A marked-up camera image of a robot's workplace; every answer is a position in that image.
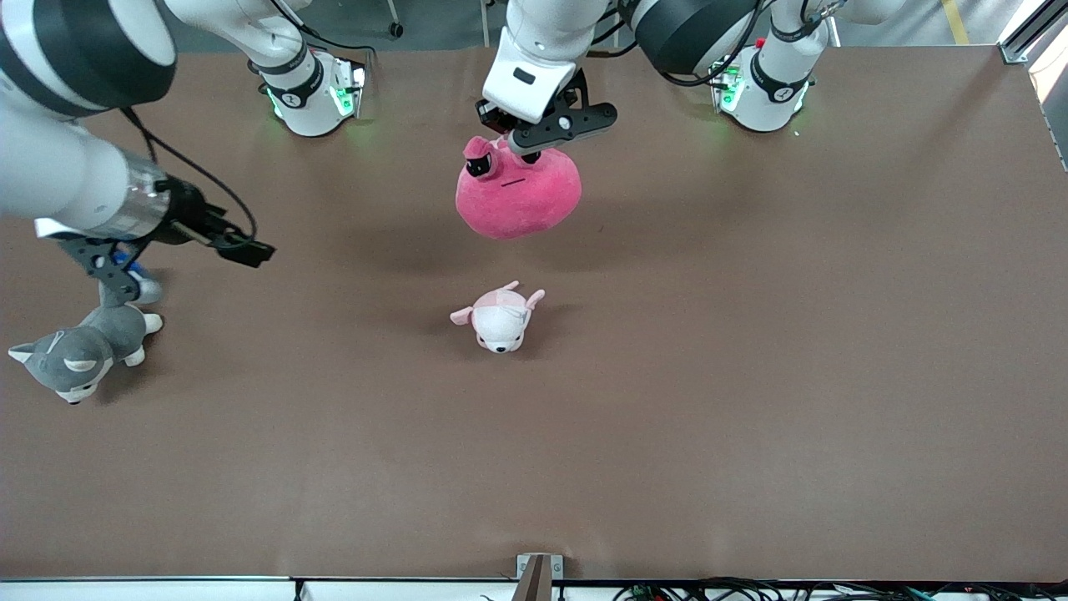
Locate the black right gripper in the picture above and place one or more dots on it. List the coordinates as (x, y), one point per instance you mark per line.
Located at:
(185, 219)

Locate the round pink plush toy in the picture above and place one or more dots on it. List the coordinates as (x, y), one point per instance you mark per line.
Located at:
(517, 209)

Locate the aluminium frame profile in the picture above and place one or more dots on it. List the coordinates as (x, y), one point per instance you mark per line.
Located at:
(1030, 33)

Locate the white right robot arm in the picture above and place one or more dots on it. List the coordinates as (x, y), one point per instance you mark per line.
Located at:
(50, 167)

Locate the white metal chair leg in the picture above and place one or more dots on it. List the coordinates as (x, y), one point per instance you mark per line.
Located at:
(486, 25)

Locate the white pink plush dog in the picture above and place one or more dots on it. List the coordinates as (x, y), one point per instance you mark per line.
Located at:
(499, 321)

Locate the grey husky plush toy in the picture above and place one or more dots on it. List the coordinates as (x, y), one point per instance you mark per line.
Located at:
(83, 355)

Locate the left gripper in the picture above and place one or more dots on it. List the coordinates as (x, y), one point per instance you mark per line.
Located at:
(492, 117)

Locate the metal table edge bracket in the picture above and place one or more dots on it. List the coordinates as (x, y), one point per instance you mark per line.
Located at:
(538, 576)

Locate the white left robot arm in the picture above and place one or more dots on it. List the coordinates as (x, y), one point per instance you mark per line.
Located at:
(772, 83)

